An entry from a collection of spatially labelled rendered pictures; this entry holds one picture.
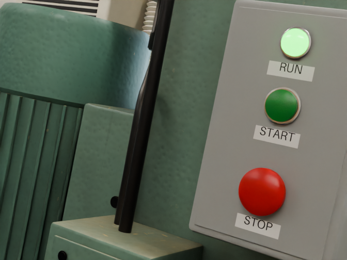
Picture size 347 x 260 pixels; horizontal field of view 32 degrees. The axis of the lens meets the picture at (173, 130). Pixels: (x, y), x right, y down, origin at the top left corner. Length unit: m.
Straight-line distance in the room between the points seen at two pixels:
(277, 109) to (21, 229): 0.34
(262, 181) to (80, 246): 0.14
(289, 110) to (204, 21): 0.14
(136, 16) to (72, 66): 1.65
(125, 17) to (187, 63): 1.73
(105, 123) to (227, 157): 0.20
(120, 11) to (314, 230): 1.86
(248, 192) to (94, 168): 0.23
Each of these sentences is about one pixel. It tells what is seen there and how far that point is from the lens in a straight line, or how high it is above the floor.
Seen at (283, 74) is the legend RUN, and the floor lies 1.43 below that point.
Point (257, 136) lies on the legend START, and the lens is 0.39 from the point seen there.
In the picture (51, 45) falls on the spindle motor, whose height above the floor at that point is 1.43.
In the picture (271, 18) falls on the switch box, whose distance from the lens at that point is 0.40.
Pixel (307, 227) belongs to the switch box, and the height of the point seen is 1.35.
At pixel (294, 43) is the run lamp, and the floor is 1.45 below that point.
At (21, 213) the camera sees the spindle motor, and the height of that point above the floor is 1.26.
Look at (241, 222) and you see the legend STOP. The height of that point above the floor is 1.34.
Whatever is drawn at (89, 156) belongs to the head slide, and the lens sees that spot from 0.58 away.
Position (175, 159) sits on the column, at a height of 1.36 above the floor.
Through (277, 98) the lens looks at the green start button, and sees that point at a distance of 0.38.
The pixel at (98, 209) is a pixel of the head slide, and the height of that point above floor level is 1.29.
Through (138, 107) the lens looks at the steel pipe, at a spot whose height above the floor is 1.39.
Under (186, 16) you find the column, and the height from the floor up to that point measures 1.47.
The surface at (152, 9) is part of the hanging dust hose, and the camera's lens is 2.16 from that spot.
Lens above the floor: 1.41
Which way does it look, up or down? 3 degrees down
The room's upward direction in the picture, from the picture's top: 11 degrees clockwise
